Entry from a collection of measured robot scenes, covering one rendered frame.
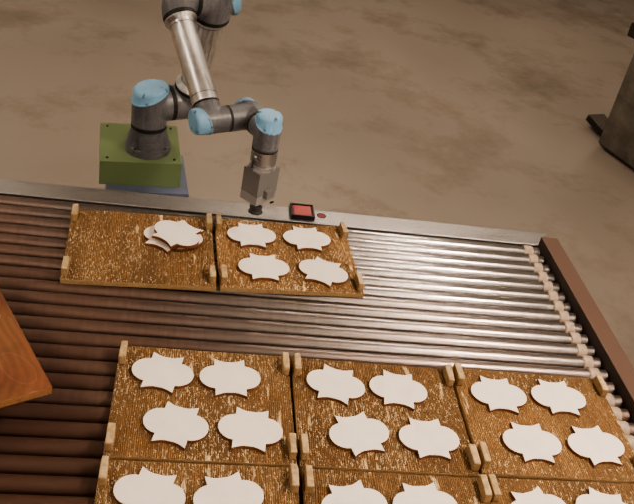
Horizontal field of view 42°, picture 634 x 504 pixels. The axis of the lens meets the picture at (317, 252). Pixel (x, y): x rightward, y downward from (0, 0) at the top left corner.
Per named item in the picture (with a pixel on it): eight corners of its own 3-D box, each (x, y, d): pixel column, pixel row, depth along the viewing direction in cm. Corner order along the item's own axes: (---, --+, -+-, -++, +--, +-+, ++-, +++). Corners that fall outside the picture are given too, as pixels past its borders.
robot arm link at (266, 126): (275, 105, 232) (289, 118, 227) (269, 140, 238) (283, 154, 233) (250, 106, 228) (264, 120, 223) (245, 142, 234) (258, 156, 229)
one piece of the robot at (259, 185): (268, 168, 228) (260, 218, 237) (289, 160, 235) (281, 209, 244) (242, 154, 233) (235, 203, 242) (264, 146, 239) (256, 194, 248)
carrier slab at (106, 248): (72, 213, 247) (72, 208, 246) (210, 222, 256) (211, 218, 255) (59, 283, 219) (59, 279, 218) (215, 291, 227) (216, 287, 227)
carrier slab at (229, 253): (213, 222, 256) (214, 218, 255) (342, 230, 265) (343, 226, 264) (219, 291, 228) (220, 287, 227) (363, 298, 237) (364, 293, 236)
